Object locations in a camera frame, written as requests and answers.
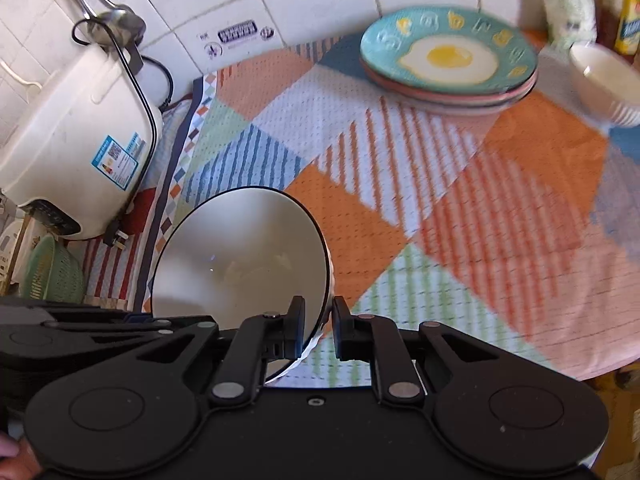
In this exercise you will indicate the white rice cooker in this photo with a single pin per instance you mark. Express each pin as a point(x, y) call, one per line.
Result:
point(73, 158)

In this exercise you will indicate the white wall label sticker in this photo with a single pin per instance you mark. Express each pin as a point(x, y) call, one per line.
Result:
point(218, 43)

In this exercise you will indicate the teal fried egg plate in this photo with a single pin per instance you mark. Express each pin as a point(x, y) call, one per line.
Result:
point(448, 49)

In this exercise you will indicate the green plastic colander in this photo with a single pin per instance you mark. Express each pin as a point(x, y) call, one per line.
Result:
point(52, 274)

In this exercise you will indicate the white plate with sun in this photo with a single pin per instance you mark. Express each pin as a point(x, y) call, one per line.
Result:
point(463, 108)

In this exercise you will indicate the person's hand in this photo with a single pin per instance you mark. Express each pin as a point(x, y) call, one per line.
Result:
point(18, 460)

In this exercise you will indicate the white salt bag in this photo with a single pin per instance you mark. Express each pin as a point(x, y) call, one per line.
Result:
point(570, 21)

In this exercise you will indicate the patchwork tablecloth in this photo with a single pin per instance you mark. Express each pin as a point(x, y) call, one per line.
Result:
point(520, 228)

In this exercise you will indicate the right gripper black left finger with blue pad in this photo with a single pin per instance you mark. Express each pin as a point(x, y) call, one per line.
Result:
point(258, 341)

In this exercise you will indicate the cooking wine bottle yellow label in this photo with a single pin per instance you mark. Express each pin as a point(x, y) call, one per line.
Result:
point(619, 26)

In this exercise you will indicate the white bunny carrot plate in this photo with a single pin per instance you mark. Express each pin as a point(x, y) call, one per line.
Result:
point(450, 96)

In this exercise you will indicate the hanging metal ladle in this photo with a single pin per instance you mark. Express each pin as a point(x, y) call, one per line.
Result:
point(125, 24)

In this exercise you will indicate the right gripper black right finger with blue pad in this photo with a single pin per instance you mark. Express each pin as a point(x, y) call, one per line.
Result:
point(377, 341)

